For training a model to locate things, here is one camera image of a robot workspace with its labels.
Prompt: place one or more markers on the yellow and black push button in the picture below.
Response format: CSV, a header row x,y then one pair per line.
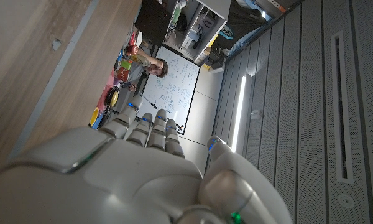
x,y
113,97

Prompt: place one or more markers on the white shelf unit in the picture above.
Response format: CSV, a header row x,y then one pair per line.
x,y
205,18

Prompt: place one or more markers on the green cube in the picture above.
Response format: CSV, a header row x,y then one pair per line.
x,y
126,64

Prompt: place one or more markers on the yellow cup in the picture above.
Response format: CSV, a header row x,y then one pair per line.
x,y
94,116

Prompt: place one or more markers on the long ceiling slot vent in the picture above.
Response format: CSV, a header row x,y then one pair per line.
x,y
342,109

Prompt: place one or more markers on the pink box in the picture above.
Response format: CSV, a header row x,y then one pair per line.
x,y
107,87

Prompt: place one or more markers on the whiteboard with black frame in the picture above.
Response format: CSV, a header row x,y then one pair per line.
x,y
177,90

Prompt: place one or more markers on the red round container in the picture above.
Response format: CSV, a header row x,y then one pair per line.
x,y
132,50

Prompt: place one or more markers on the black reacher grabber stick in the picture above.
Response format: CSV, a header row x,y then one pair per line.
x,y
147,99

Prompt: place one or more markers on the long ceiling light strip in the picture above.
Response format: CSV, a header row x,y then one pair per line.
x,y
238,115

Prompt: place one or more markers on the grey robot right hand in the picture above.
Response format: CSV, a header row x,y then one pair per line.
x,y
118,180

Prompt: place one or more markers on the seated person in grey shirt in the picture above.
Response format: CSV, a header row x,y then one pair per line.
x,y
158,69

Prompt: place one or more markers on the red labelled tin can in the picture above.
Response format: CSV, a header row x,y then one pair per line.
x,y
123,74

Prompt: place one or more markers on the round ceiling sensor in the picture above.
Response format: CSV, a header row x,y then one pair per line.
x,y
346,201

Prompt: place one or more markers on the small white ceiling box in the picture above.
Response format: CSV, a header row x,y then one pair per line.
x,y
255,114

